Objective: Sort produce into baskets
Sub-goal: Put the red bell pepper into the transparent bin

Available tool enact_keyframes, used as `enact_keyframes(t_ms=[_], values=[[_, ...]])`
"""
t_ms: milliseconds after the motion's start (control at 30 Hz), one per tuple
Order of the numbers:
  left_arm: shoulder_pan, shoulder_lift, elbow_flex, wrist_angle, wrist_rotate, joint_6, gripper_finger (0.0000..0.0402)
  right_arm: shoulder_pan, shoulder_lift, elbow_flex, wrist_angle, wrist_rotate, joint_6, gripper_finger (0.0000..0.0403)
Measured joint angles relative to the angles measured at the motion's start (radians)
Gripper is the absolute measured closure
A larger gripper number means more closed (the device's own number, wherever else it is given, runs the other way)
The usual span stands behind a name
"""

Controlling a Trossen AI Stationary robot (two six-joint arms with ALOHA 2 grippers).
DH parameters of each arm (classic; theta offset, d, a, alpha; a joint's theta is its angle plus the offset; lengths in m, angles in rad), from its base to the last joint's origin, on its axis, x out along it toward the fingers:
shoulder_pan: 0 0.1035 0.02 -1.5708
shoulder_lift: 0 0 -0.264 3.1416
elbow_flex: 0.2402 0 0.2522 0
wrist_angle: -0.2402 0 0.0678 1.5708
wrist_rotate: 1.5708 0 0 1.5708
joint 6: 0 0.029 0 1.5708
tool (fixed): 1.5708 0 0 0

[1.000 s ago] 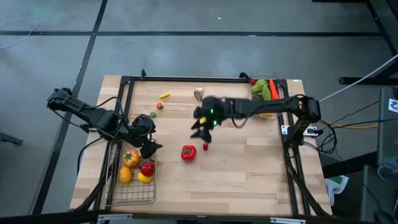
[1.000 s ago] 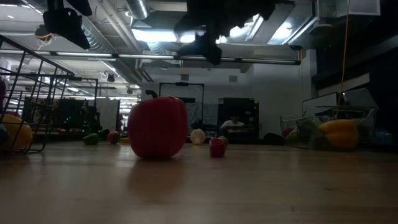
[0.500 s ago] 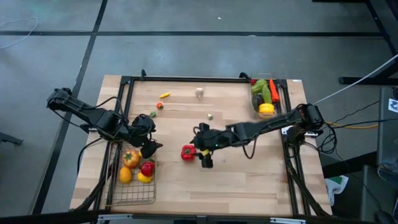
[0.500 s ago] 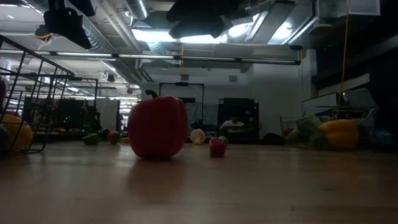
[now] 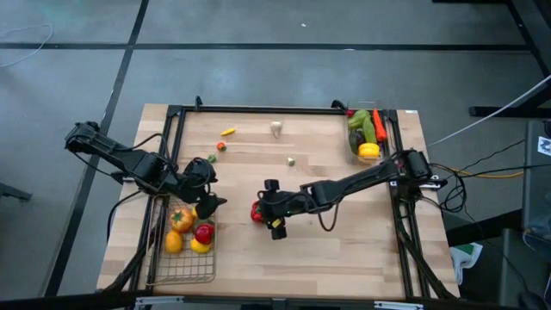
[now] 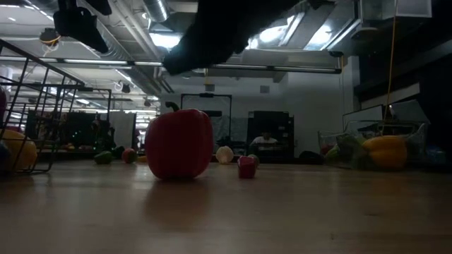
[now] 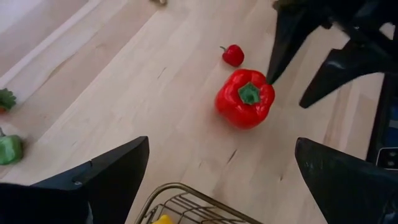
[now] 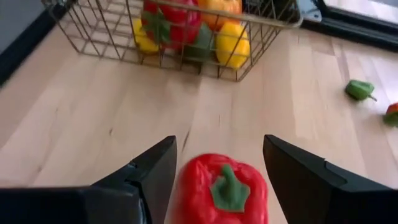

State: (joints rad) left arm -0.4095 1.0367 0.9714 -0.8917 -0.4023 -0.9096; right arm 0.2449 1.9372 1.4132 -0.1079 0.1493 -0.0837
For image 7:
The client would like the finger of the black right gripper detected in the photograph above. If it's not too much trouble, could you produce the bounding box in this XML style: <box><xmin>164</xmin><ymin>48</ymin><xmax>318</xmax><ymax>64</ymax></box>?
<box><xmin>266</xmin><ymin>0</ymin><xmax>331</xmax><ymax>85</ymax></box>
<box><xmin>298</xmin><ymin>39</ymin><xmax>398</xmax><ymax>110</ymax></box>

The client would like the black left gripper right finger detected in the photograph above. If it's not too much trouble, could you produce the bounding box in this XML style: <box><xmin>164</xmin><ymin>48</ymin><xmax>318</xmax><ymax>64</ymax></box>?
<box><xmin>294</xmin><ymin>137</ymin><xmax>398</xmax><ymax>224</ymax></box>

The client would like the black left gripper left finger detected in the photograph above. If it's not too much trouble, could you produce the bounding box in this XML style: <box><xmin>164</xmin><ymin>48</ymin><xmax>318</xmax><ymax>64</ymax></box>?
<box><xmin>32</xmin><ymin>135</ymin><xmax>151</xmax><ymax>224</ymax></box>

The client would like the yellow round fruit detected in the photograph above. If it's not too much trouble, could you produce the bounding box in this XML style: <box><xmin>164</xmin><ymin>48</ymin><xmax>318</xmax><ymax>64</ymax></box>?
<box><xmin>151</xmin><ymin>213</ymin><xmax>175</xmax><ymax>224</ymax></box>

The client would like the gold wire basket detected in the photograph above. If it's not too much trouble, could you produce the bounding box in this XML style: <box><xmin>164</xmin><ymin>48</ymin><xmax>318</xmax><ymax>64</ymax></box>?
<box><xmin>133</xmin><ymin>182</ymin><xmax>265</xmax><ymax>224</ymax></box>

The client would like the red bell pepper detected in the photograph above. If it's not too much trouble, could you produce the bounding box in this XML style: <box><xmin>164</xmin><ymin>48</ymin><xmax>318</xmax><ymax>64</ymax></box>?
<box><xmin>214</xmin><ymin>68</ymin><xmax>276</xmax><ymax>131</ymax></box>

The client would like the small red pepper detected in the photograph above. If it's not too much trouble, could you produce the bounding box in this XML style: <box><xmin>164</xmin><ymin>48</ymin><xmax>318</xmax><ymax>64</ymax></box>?
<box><xmin>220</xmin><ymin>44</ymin><xmax>246</xmax><ymax>68</ymax></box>

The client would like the small green pepper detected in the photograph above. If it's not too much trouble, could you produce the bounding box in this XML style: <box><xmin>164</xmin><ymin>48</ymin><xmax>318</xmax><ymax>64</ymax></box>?
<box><xmin>0</xmin><ymin>127</ymin><xmax>24</xmax><ymax>166</ymax></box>

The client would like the grey camera bracket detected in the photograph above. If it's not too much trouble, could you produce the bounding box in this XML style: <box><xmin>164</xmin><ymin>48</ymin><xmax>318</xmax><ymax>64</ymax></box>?
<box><xmin>375</xmin><ymin>146</ymin><xmax>398</xmax><ymax>171</ymax></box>

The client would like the black aluminium table frame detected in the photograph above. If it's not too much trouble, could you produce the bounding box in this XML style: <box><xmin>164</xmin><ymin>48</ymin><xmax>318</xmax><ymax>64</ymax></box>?
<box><xmin>366</xmin><ymin>73</ymin><xmax>398</xmax><ymax>166</ymax></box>

